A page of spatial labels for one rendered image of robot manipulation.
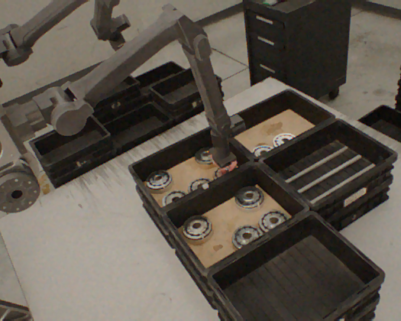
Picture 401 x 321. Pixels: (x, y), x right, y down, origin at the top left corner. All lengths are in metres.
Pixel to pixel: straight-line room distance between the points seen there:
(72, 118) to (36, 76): 3.34
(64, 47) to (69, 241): 2.83
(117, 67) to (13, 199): 0.57
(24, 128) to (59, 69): 3.40
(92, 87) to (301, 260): 0.80
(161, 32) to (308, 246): 0.79
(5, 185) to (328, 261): 0.99
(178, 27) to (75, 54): 3.38
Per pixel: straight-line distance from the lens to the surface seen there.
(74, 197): 1.95
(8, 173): 1.36
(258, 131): 1.81
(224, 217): 1.48
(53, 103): 1.04
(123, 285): 1.56
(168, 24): 1.05
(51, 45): 4.30
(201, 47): 1.11
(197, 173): 1.66
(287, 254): 1.36
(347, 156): 1.69
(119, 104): 2.86
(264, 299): 1.28
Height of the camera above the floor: 1.94
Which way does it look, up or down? 40 degrees down
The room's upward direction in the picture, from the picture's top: 11 degrees counter-clockwise
